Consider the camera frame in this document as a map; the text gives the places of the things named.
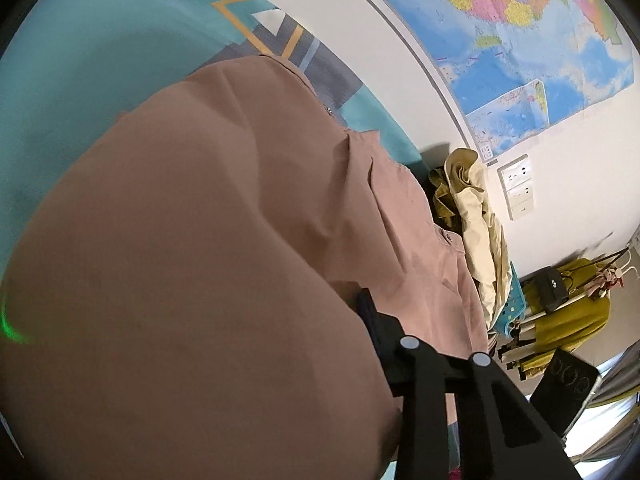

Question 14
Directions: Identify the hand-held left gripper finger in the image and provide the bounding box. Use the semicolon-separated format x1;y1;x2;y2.
356;287;568;480

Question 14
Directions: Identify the pink zip jacket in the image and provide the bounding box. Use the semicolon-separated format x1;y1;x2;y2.
0;55;491;480

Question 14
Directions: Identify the cream coat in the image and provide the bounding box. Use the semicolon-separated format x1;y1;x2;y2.
444;147;513;332

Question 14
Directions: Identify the olive garment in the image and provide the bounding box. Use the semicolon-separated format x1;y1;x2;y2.
427;165;467;237

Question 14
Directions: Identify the blue plastic basket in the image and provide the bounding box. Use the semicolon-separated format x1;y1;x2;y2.
487;260;529;339

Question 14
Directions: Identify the black handbag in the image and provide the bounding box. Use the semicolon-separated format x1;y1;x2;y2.
530;268;571;314

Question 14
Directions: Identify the mustard yellow garment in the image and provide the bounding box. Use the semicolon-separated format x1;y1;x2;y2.
520;258;612;378

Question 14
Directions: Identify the grey curtain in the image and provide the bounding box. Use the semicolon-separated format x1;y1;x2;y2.
567;346;640;468

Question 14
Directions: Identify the white coat rack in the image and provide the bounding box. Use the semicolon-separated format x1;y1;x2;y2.
500;230;640;361

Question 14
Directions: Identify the teal patterned bedsheet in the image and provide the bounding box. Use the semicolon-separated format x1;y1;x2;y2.
0;0;422;286

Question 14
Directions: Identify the colourful wall map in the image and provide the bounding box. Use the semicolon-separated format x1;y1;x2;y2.
345;0;637;158

